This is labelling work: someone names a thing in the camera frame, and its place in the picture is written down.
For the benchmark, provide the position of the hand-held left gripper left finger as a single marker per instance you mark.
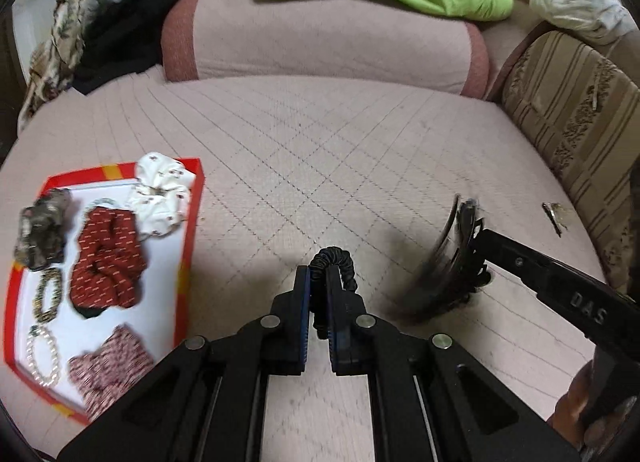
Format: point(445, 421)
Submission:
point(300, 322)

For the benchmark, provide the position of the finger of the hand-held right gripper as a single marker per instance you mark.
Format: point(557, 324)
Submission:
point(510, 257)

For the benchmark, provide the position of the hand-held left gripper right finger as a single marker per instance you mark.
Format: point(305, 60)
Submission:
point(334, 327)

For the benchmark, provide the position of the red and white tray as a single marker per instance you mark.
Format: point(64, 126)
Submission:
point(167, 262)

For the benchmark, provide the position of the red patterned scrunchie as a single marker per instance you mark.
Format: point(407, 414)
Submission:
point(107, 262)

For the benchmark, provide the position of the person's right hand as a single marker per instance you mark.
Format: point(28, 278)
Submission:
point(567, 407)

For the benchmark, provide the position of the gold hair clip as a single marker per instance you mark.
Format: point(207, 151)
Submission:
point(556, 216)

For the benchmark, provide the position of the striped sofa cushion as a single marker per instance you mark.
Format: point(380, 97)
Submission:
point(575, 116)

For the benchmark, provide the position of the white floral scrunchie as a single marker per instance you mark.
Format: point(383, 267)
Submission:
point(157, 197)

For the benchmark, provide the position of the pink patterned scrunchie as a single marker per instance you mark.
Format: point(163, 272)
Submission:
point(112, 372)

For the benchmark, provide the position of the white cloth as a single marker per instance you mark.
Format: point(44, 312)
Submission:
point(580, 1)

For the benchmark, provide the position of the camouflage scrunchie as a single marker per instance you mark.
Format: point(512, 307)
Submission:
point(42, 232)

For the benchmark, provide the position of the pink bolster pillow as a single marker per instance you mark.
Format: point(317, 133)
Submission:
point(325, 36)

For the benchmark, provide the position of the black cloth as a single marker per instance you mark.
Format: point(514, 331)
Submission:
point(125, 41)

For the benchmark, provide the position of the floral cloth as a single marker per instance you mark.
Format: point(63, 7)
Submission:
point(60, 41)

